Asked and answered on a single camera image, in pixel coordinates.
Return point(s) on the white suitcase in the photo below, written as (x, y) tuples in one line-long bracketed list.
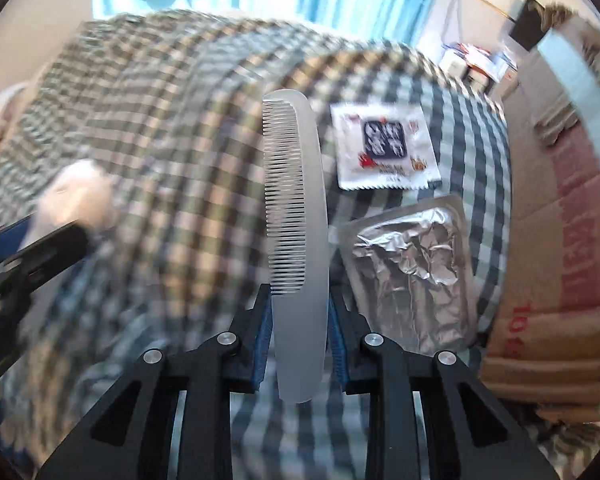
[(460, 72)]

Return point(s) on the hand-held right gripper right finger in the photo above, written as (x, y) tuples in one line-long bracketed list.
[(337, 345)]

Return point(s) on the pile of packets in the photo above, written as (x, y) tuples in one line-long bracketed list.
[(472, 52)]

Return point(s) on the black wall television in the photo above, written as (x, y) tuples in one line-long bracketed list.
[(527, 22)]

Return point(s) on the white printed sachet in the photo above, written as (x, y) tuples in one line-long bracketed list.
[(385, 145)]

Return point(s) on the white plush toy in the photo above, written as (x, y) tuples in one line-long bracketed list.
[(80, 195)]

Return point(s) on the brown cardboard box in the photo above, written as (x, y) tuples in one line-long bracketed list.
[(535, 240)]

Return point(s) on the green checked blanket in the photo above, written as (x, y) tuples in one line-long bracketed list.
[(180, 160)]

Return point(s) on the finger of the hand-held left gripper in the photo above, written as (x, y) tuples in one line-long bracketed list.
[(55, 252), (5, 240)]

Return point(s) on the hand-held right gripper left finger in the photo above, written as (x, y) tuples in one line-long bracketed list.
[(262, 345)]

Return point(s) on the silver foil blister pack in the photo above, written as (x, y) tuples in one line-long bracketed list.
[(410, 270)]

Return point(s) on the translucent white comb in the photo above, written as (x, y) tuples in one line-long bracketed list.
[(305, 210)]

